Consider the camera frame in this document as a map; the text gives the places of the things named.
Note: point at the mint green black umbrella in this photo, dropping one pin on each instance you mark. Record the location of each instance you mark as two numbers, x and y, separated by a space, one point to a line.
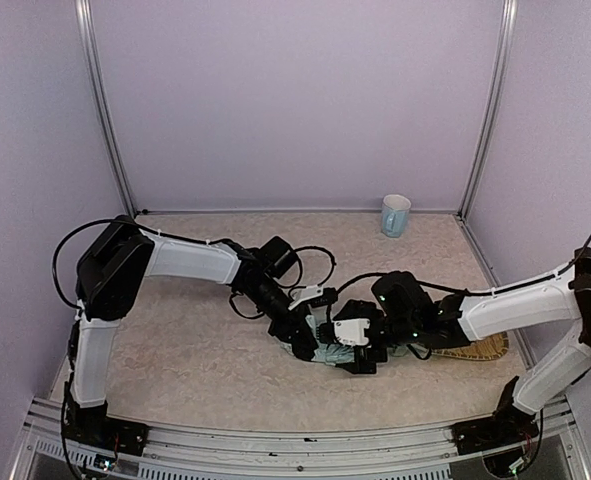
335 354

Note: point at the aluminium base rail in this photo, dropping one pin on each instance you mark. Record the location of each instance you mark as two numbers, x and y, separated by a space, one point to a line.
171 451

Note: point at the grey aluminium left post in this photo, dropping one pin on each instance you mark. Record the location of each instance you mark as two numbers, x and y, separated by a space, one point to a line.
83 10

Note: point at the woven bamboo tray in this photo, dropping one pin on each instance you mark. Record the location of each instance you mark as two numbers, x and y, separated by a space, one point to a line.
490 348

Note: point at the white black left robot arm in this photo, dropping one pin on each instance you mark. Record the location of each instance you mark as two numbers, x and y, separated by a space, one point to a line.
111 271

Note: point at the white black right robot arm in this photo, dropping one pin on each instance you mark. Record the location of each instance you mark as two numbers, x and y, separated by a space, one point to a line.
405 314

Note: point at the light blue ceramic mug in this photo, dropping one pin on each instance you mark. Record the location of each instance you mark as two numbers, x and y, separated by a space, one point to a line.
394 215

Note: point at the grey aluminium frame post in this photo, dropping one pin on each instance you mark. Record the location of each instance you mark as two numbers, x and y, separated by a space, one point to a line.
500 68

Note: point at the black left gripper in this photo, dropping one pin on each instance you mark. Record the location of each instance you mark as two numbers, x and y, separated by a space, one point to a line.
299 333

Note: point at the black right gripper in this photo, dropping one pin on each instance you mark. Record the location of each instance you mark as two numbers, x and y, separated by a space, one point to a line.
354 356

